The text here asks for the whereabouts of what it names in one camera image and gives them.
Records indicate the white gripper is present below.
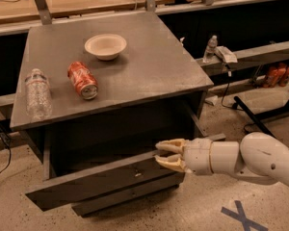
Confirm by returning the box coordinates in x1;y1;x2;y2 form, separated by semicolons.
155;139;212;175

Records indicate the grey top drawer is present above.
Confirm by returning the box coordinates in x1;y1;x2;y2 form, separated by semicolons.
24;103;226;212

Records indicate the grey drawer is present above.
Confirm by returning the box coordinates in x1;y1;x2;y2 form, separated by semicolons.
24;103;226;212
71;172;185;216

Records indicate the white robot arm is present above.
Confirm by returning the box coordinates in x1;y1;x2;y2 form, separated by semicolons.
155;132;289;187

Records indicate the grey bottom drawer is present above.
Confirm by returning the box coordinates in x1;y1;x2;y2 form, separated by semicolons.
71;172;185;216

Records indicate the small distant water bottle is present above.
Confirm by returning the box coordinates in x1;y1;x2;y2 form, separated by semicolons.
202;36;218;63

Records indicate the orange soda can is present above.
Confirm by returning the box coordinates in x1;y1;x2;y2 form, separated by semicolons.
67;62;98;100

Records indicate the black metal stand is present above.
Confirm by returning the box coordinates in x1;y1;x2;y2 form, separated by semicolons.
232;96;289;136

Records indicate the white paper bowl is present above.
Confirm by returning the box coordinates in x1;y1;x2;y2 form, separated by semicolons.
85;34;127;61

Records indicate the orange bottles group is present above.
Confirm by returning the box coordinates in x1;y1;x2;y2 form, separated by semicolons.
262;63;289;88

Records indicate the clear plastic water bottle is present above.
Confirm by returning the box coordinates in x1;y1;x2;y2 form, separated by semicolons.
25;68;52;120

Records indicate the white packet on rail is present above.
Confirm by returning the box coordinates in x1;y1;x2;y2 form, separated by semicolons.
216;46;238;64

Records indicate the black cable on floor left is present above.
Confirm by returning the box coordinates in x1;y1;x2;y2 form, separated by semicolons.
0;113;13;193

